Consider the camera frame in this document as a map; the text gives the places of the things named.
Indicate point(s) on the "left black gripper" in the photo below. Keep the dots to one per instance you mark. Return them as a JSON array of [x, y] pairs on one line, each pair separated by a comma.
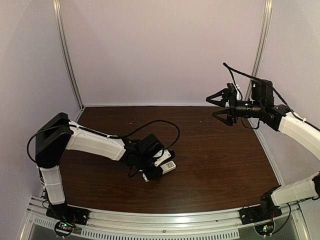
[[152, 176]]

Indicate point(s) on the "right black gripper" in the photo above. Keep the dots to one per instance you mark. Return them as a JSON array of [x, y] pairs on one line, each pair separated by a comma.
[[232, 119]]

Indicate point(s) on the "white remote control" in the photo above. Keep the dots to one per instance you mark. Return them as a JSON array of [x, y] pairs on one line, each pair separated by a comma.
[[167, 167]]

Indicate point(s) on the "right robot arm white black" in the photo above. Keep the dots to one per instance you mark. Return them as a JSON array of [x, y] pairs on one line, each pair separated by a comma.
[[280, 118]]

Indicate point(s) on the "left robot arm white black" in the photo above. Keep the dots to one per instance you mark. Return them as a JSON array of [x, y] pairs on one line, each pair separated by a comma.
[[61, 134]]

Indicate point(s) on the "left round circuit board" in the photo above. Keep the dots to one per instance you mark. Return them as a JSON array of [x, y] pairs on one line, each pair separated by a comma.
[[63, 229]]

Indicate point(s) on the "round circuit board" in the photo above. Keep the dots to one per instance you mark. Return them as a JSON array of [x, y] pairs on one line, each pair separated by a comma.
[[265, 229], [63, 229]]

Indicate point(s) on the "right round circuit board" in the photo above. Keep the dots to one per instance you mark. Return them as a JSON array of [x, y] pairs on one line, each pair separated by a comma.
[[265, 229]]

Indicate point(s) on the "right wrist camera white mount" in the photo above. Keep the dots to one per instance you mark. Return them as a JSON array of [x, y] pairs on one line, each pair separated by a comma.
[[235, 90]]

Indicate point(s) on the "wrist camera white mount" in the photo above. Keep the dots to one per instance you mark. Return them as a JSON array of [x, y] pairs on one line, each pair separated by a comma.
[[162, 156], [235, 90]]

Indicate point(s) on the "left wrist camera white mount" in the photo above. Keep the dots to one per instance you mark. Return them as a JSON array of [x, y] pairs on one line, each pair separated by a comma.
[[162, 156]]

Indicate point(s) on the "front aluminium rail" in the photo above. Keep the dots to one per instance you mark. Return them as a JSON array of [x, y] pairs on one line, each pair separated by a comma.
[[212, 225]]

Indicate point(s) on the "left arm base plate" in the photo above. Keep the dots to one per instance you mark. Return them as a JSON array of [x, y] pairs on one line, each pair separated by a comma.
[[69, 214]]

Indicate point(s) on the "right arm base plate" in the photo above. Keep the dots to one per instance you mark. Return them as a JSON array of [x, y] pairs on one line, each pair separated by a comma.
[[256, 214]]

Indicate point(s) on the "right aluminium frame post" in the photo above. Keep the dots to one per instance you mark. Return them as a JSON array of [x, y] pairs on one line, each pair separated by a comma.
[[263, 36]]

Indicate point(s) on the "aluminium frame post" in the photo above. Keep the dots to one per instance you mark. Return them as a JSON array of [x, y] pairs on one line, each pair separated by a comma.
[[263, 36], [65, 53]]

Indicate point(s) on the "left aluminium frame post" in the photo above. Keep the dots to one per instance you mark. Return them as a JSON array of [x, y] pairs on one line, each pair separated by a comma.
[[65, 53]]

